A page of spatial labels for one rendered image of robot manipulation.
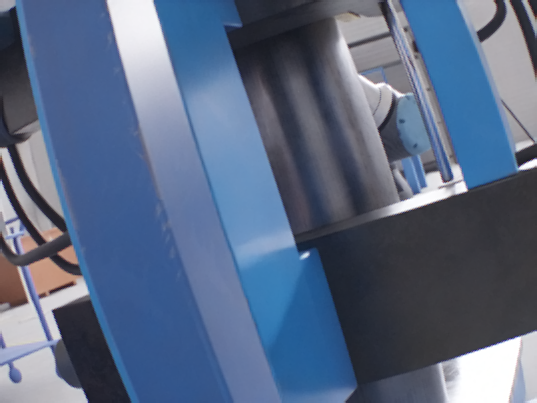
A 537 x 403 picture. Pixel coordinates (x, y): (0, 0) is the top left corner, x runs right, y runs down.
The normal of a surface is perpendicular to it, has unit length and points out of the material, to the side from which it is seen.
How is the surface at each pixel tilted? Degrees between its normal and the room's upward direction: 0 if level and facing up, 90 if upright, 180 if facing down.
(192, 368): 90
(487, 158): 90
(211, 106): 90
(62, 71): 90
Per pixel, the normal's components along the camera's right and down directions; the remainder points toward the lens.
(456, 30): -0.36, 0.14
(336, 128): 0.28, -0.07
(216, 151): 0.88, -0.28
